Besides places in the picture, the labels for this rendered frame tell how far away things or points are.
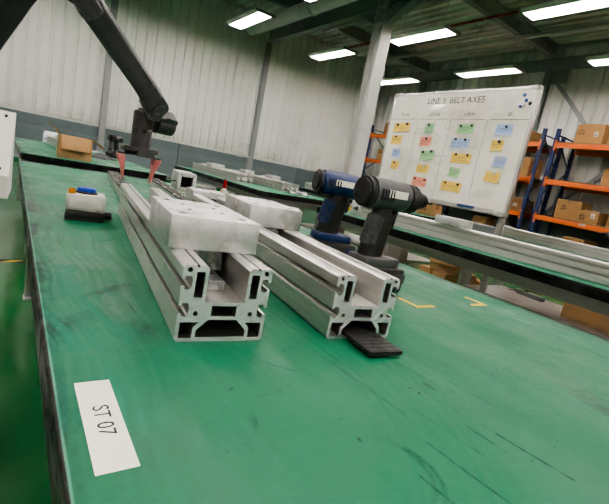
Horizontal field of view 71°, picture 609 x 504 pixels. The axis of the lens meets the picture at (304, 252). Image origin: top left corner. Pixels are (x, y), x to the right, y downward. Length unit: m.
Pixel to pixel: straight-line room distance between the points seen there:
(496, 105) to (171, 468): 3.78
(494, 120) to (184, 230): 3.53
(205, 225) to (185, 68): 12.38
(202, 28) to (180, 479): 13.02
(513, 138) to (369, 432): 3.48
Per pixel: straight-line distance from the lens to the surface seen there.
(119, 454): 0.32
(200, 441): 0.34
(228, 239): 0.53
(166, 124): 1.41
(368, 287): 0.60
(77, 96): 12.21
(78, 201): 1.07
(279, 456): 0.33
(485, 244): 2.26
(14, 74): 12.16
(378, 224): 0.82
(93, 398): 0.38
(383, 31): 9.69
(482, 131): 3.93
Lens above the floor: 0.98
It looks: 10 degrees down
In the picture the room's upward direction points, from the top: 11 degrees clockwise
